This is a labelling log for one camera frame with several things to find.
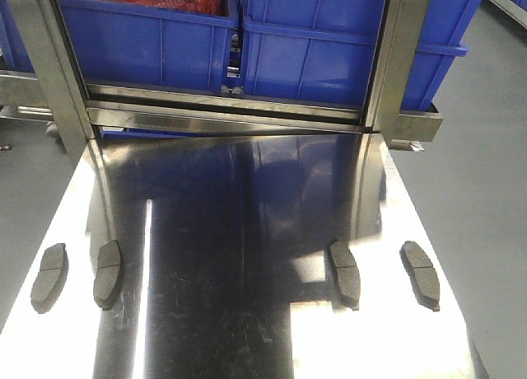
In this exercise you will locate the right blue plastic bin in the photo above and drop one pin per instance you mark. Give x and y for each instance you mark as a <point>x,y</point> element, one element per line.
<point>323,50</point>

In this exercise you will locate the far left blue bin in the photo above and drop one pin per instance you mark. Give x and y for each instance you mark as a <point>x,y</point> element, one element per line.
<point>12,46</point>

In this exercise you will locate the blue plastic bin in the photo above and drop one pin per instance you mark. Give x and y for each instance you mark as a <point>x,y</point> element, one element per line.
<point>323,50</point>
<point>123,42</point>

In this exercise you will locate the left blue plastic bin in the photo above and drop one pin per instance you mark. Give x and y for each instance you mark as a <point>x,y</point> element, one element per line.
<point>123,42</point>

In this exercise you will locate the stainless steel rack frame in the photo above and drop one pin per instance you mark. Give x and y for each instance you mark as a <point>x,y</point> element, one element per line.
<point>57,91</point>

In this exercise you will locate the grey brake pad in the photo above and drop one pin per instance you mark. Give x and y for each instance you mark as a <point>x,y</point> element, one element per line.
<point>50,279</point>
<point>346,274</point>
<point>422,274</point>
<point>108,279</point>

